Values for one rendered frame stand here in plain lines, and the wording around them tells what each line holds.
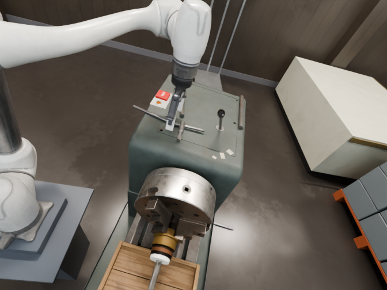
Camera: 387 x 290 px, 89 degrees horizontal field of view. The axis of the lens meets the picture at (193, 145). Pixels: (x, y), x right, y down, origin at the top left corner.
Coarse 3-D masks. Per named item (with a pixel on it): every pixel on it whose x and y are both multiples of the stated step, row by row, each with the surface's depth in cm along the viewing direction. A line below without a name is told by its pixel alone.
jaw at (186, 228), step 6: (180, 222) 74; (186, 222) 74; (192, 222) 74; (198, 222) 74; (180, 228) 72; (186, 228) 72; (192, 228) 72; (198, 228) 73; (204, 228) 73; (180, 234) 71; (186, 234) 71; (192, 234) 73; (198, 234) 73; (204, 234) 72; (180, 240) 70
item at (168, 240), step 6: (168, 228) 71; (156, 234) 69; (162, 234) 68; (168, 234) 68; (174, 234) 71; (156, 240) 68; (162, 240) 67; (168, 240) 67; (174, 240) 69; (156, 246) 67; (162, 246) 66; (168, 246) 66; (174, 246) 68; (156, 252) 65; (162, 252) 65; (168, 252) 66
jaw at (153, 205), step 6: (150, 192) 70; (150, 198) 70; (156, 198) 69; (150, 204) 68; (156, 204) 67; (162, 204) 70; (150, 210) 67; (156, 210) 66; (162, 210) 69; (168, 210) 72; (156, 216) 69; (162, 216) 69; (168, 216) 72; (156, 222) 69; (162, 222) 68; (168, 222) 71; (156, 228) 69; (162, 228) 68
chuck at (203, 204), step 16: (160, 176) 73; (176, 176) 72; (144, 192) 71; (160, 192) 67; (176, 192) 67; (192, 192) 69; (208, 192) 74; (144, 208) 77; (176, 208) 71; (192, 208) 68; (208, 208) 71; (176, 224) 81
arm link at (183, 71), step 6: (174, 60) 62; (174, 66) 63; (180, 66) 62; (186, 66) 61; (192, 66) 62; (198, 66) 65; (174, 72) 64; (180, 72) 63; (186, 72) 63; (192, 72) 64; (186, 78) 65
